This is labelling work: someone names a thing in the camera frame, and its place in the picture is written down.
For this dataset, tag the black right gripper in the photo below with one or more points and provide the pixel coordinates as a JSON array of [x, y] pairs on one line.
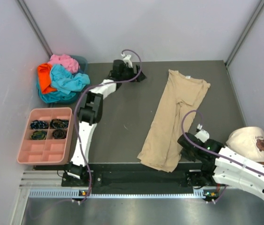
[[186, 155]]

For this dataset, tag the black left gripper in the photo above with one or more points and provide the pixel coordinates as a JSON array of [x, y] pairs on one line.
[[141, 77]]

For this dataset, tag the beige t shirt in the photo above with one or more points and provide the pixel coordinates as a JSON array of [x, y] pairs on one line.
[[175, 113]]

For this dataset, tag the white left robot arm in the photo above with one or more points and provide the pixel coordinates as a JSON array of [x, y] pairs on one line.
[[89, 110]]

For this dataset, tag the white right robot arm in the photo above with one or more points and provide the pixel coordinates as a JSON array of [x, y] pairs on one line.
[[221, 165]]

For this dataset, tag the teal plastic basket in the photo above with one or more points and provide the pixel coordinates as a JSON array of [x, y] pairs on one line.
[[60, 80]]

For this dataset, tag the cream fabric storage bag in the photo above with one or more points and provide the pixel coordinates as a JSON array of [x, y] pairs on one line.
[[248, 142]]

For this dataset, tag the pink t shirt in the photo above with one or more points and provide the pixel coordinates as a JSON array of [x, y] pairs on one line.
[[66, 61]]

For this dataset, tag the cyan t shirt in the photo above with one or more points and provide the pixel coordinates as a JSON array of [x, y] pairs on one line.
[[68, 85]]

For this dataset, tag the orange t shirt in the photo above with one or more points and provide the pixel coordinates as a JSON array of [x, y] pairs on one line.
[[44, 79]]

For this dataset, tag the dark patterned rolled item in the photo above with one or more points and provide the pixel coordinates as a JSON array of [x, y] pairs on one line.
[[59, 134], [39, 124], [59, 124], [39, 135]]

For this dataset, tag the pink compartment tray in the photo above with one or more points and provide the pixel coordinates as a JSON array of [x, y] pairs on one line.
[[47, 137]]

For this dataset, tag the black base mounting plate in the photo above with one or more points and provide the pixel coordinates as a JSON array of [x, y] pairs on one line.
[[118, 180]]

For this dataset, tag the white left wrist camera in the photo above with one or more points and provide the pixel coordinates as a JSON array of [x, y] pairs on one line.
[[127, 60]]

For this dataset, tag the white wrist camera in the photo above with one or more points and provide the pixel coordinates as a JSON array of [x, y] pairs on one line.
[[127, 60], [201, 134]]

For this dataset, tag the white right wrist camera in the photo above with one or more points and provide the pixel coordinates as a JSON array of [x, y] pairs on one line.
[[201, 134]]

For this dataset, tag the aluminium frame post left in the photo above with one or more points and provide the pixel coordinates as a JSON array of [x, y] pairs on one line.
[[32, 22]]

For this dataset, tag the aluminium frame post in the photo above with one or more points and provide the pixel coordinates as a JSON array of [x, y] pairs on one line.
[[32, 22], [245, 32]]

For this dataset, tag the aluminium frame post right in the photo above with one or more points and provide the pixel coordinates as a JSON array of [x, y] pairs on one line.
[[245, 32]]

